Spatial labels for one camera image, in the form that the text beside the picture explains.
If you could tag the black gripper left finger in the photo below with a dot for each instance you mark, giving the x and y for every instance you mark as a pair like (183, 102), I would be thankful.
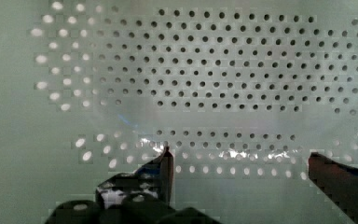
(153, 178)

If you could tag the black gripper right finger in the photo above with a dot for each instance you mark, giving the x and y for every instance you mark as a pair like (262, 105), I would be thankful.
(336, 180)

